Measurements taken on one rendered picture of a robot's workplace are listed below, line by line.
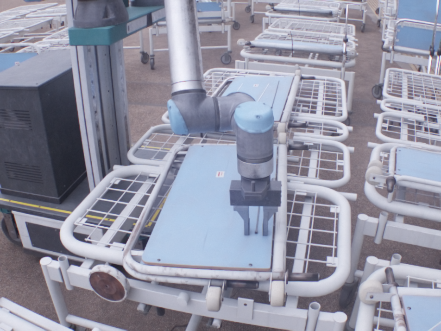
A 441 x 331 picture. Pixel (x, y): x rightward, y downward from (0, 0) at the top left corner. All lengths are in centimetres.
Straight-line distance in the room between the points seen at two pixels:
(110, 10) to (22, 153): 74
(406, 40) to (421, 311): 319
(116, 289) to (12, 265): 102
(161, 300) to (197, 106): 53
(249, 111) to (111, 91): 103
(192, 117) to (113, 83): 88
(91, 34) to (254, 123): 66
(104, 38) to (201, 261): 74
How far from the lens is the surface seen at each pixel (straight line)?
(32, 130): 176
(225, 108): 110
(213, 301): 104
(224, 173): 148
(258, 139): 101
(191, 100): 109
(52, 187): 184
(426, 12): 600
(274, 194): 110
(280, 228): 121
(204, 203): 133
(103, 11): 141
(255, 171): 104
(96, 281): 121
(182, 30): 113
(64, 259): 132
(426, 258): 217
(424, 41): 403
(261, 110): 101
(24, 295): 195
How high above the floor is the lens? 129
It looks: 28 degrees down
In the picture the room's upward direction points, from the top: 1 degrees counter-clockwise
